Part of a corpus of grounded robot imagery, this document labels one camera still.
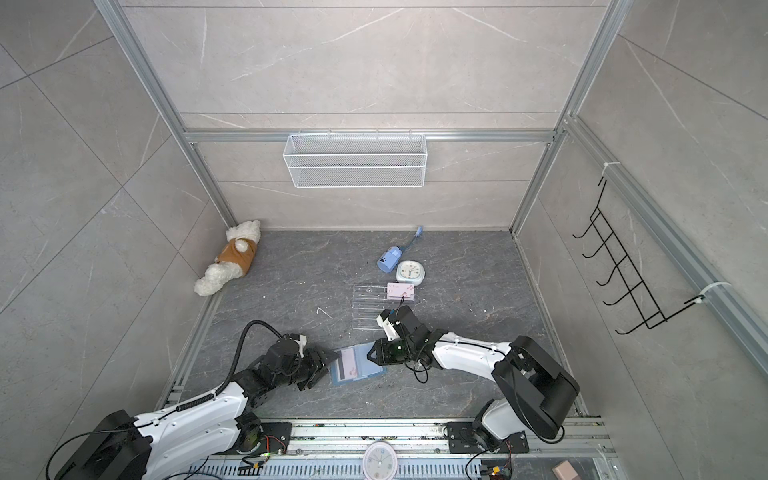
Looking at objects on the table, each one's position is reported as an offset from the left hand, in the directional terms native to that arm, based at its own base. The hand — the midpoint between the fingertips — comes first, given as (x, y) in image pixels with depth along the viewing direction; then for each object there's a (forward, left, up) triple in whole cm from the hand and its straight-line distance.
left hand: (337, 355), depth 83 cm
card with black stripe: (-2, -3, -3) cm, 4 cm away
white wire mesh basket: (+58, -5, +25) cm, 64 cm away
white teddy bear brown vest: (+34, +36, +4) cm, 50 cm away
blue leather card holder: (-3, -8, -3) cm, 9 cm away
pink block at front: (-29, -54, -1) cm, 61 cm away
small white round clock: (+30, -24, -1) cm, 38 cm away
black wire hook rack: (-5, -67, +30) cm, 74 cm away
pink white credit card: (+19, -18, +4) cm, 27 cm away
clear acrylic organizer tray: (+18, -9, -2) cm, 21 cm away
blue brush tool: (+34, -16, +1) cm, 37 cm away
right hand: (0, -10, 0) cm, 10 cm away
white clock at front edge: (-25, -12, -1) cm, 28 cm away
